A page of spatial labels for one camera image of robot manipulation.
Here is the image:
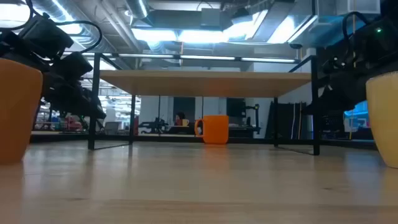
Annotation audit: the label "yellow mug with white handle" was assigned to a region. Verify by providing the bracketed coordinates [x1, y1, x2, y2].
[365, 70, 398, 169]

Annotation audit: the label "brown orange mug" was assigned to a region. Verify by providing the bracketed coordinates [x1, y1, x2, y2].
[0, 57, 44, 166]

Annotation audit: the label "bright orange mug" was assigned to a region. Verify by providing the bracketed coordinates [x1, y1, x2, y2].
[194, 114, 230, 145]

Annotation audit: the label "black pegboard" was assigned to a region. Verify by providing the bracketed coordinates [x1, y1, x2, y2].
[320, 110, 345, 139]

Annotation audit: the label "black leaning panels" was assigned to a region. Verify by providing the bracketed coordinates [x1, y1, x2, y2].
[266, 101, 307, 140]

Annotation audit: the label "black background device stand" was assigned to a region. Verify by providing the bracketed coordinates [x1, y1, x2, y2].
[244, 103, 261, 129]

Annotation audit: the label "round silver ventilation duct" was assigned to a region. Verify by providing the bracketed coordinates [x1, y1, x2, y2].
[126, 0, 150, 19]

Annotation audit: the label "black metal table frame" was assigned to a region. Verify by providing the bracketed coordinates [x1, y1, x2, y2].
[29, 133, 379, 151]

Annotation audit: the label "wooden shelf with black frame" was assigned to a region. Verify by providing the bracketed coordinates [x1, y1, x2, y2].
[87, 52, 321, 156]

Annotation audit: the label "grey square duct box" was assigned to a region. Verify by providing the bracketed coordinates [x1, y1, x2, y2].
[200, 7, 224, 27]

